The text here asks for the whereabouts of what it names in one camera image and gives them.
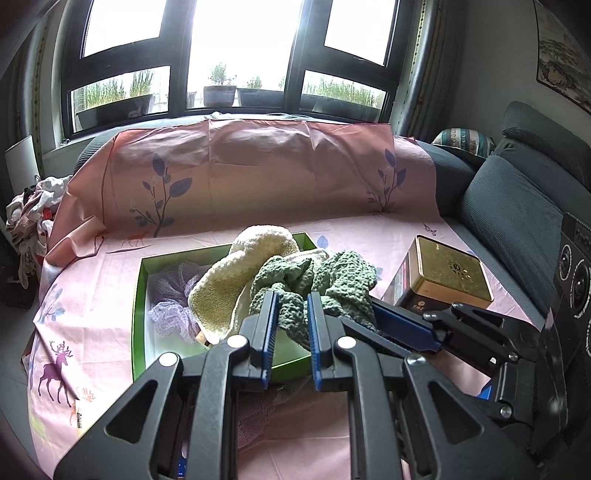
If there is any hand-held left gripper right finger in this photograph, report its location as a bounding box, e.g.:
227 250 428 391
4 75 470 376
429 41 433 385
307 291 539 480

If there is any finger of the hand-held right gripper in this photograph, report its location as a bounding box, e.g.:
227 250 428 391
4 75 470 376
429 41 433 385
479 362 550 423
372 300 542 370

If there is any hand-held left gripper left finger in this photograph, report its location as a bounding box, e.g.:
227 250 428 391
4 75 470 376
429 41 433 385
53 290 281 480

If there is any green knitted cloth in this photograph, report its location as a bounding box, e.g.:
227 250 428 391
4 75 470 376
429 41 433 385
249 250 384 352

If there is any cream fluffy towel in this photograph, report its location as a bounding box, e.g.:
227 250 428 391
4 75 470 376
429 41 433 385
188 224 329 344

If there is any green cardboard box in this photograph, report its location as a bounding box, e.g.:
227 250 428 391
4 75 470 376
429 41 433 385
131 232 324 384

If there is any black tea tin gold lid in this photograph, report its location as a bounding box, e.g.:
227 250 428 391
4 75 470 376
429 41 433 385
382 234 495 319

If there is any pink knitted cloth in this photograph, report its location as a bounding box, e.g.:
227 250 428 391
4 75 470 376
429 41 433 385
238 383 301 441

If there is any purple mesh bath sponge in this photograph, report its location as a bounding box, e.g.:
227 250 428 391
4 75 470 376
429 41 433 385
148 261 211 344

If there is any dark grey sofa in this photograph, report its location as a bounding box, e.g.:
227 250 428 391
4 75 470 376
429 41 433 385
69 102 591 324

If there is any pink printed bed sheet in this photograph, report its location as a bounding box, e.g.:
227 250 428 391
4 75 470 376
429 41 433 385
25 115 550 480

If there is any striped teal pillow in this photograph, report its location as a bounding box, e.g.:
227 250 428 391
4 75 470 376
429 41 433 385
431 128 497 160

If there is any long trough planter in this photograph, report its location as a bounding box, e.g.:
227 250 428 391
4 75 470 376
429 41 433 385
76 95 153 127
300 95 379 121

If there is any round plant pot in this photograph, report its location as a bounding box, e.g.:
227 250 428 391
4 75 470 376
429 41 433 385
203 85 238 108

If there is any black basket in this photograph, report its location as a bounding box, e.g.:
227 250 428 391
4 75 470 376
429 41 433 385
0 277 38 310

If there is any pile of clothes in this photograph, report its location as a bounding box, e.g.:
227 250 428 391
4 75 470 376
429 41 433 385
6 175 75 287

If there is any grey curtain with trim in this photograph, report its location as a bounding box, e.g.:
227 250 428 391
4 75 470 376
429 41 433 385
23 0 65 153
397 0 462 139

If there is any dark framed window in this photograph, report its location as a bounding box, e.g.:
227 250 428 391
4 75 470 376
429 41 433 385
62 0 419 139

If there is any white lamp shade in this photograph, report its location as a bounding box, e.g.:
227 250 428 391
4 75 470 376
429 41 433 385
4 135 40 183

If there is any framed wall picture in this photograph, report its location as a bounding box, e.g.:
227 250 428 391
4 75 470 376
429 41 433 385
533 0 591 100

